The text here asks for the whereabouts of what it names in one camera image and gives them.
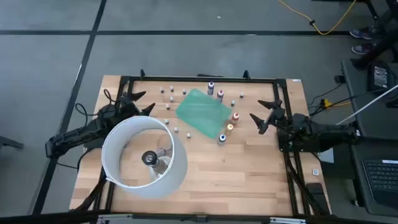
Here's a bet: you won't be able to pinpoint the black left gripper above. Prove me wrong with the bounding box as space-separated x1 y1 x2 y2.
115 90 156 118

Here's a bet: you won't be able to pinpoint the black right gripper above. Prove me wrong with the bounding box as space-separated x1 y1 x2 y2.
249 99 287 136

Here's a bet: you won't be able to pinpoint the translucent green plastic tray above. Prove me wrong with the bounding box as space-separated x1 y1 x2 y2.
175 88 233 140

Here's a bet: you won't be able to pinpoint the black flat phone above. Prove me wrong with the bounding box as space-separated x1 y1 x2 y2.
306 182 326 200

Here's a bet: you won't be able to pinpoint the white thin rod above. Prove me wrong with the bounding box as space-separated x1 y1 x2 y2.
335 83 398 126

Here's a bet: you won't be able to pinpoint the black side desk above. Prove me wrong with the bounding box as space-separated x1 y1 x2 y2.
348 136 398 218
341 58 398 140

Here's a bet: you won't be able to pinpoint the person's shoe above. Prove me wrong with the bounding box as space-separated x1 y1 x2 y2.
349 27 377 40
351 42 376 55

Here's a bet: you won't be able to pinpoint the black power adapter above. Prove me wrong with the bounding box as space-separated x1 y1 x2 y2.
367 61 392 93

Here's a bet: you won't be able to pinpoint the black stand legs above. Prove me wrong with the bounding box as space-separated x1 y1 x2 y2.
351 0 398 70

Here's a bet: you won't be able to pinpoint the black laptop keyboard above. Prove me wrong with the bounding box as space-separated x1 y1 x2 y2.
362 159 398 208

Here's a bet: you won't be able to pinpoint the grey chair base leg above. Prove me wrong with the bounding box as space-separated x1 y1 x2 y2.
0 136 25 151

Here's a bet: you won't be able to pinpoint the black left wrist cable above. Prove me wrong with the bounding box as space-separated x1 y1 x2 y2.
102 88 118 105

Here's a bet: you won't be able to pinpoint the black aluminium table frame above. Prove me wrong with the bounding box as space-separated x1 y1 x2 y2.
74 74 330 218

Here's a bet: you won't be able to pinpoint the yellow extension cable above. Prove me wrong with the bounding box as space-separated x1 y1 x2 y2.
278 0 358 35

